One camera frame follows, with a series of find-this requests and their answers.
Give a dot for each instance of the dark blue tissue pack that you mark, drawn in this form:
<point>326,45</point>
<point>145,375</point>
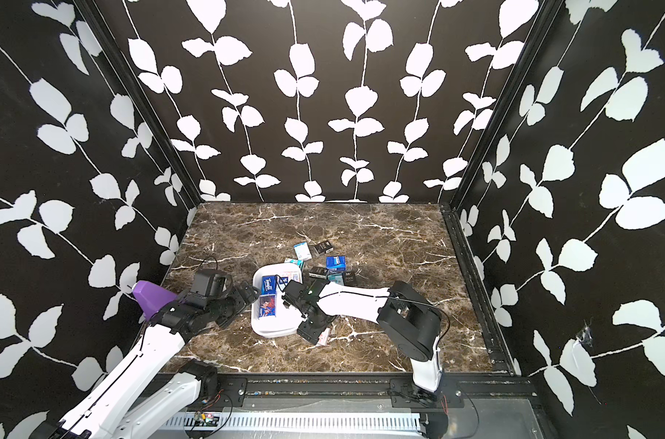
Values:
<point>336,264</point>

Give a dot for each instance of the black tissue pack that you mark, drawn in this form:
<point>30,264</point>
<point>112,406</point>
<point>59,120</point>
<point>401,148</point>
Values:
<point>318,272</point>
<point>324,247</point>

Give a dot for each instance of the white storage box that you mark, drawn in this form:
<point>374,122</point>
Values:
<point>287,320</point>

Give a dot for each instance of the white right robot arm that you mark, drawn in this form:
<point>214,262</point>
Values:
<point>405,316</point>

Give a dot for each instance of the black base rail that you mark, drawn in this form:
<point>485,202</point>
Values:
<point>456,388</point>

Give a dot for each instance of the purple plastic scoop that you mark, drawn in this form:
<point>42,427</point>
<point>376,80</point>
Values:
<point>151,298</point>

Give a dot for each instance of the teal cartoon tissue pack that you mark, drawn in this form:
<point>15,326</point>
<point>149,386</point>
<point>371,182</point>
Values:
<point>336,278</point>

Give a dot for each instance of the white ribbed cable duct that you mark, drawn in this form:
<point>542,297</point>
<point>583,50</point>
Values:
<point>326,423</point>

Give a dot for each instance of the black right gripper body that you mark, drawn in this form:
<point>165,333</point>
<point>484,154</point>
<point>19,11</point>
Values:
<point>309,331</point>

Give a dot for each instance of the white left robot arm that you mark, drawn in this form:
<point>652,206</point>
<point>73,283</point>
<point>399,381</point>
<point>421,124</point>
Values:
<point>114,408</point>

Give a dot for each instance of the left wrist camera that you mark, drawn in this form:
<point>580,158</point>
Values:
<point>211,283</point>

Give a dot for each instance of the white blue tissue pack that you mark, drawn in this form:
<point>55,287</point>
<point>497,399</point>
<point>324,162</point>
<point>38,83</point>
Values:
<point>324,337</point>

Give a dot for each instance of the blue Tempo tissue pack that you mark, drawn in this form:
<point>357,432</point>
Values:
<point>269,285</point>

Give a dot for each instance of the pink Tempo tissue pack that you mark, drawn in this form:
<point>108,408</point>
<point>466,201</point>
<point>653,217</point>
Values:
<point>284,276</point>

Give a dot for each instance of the light blue tissue pack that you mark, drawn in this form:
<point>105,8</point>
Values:
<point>303,252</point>

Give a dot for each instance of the cartoon blue red tissue pack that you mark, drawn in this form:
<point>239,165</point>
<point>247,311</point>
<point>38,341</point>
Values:
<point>267,307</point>

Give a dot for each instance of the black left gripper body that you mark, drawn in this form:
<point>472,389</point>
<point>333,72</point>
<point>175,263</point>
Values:
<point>230,305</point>

